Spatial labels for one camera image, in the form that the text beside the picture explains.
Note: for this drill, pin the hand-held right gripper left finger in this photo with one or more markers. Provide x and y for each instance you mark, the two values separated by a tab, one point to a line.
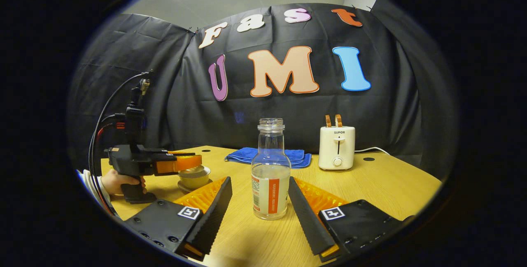
214	217

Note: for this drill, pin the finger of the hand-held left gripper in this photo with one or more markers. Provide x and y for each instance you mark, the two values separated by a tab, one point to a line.
181	153
177	164

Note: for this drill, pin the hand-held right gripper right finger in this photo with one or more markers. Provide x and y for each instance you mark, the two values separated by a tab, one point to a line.
306	221

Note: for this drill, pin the cream teacup lid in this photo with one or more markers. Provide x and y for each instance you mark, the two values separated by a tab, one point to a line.
193	172

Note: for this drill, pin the cream ceramic teacup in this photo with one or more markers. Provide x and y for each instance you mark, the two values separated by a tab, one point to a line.
194	182

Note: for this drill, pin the clear glass water bottle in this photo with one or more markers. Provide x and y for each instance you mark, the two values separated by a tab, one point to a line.
271	168

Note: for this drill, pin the folded blue towel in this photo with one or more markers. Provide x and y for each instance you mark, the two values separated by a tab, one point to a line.
241	156

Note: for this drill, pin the black backdrop cloth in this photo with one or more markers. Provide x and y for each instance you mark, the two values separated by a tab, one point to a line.
164	94

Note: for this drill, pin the white toaster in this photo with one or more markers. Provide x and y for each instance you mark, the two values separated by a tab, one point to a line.
336	147

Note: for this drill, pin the brown toast slice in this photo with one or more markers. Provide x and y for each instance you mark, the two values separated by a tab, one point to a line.
328	121
339	121

